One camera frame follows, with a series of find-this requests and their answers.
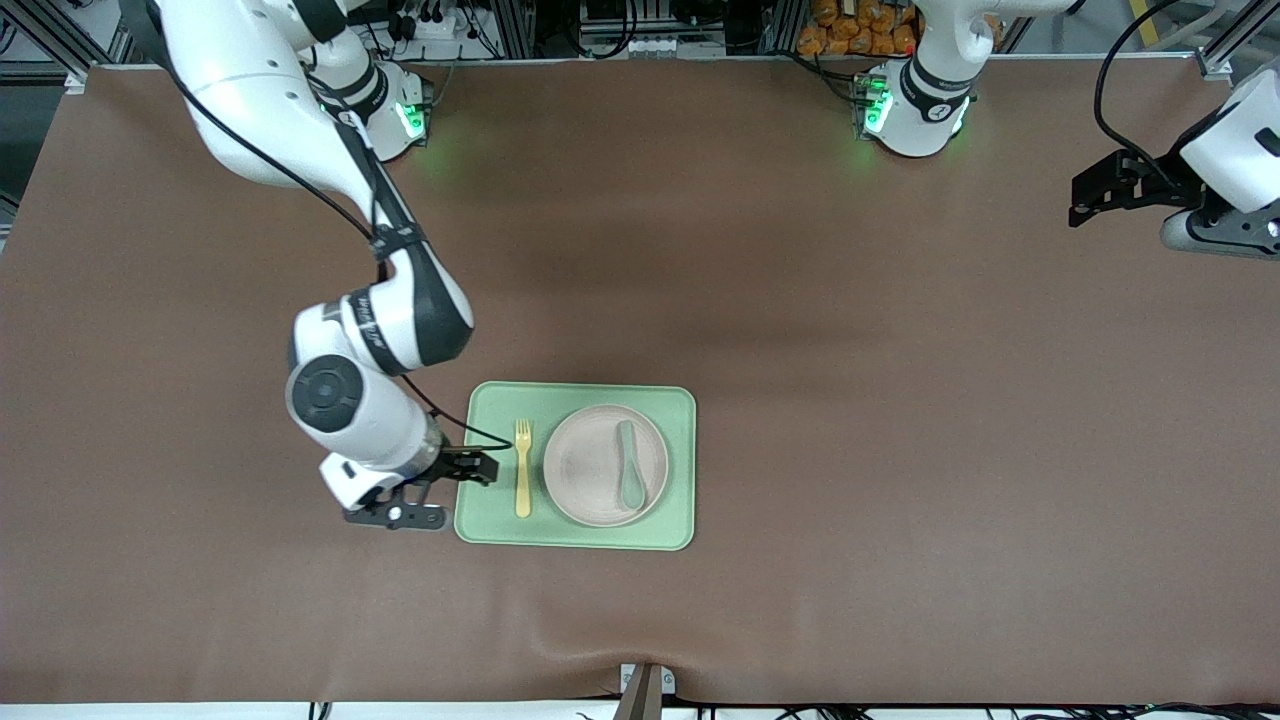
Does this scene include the yellow plastic fork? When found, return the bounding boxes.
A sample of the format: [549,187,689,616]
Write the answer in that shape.
[514,418,534,519]

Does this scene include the beige round plate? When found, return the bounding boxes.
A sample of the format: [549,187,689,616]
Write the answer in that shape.
[542,404,670,529]

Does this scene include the pale green plastic spoon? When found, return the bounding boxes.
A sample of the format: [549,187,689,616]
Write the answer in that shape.
[614,419,647,511]

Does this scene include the light green rectangular tray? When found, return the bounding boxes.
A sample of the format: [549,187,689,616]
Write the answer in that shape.
[454,381,697,552]

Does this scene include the orange snack packets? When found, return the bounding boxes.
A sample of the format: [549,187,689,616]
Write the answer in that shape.
[797,0,1004,58]

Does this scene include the brown table mat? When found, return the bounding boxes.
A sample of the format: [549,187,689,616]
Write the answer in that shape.
[0,55,1280,706]

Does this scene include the white power strip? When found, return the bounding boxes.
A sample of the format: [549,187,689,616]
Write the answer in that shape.
[385,8,463,43]

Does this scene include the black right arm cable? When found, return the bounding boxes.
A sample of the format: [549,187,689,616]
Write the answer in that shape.
[145,0,516,448]

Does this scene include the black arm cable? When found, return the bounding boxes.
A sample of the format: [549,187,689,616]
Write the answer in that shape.
[145,0,516,448]
[1095,0,1201,186]

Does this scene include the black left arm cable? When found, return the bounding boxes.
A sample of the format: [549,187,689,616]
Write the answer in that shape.
[1095,0,1201,186]

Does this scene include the aluminium frame rail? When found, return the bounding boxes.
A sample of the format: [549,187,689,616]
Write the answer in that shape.
[1195,0,1280,81]
[0,0,136,81]

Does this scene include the grey metal mount bracket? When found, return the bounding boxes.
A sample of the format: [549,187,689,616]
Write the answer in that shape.
[612,662,677,720]

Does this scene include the aluminium frame post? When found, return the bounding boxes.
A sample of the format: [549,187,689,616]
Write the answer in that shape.
[497,0,538,59]
[757,0,801,56]

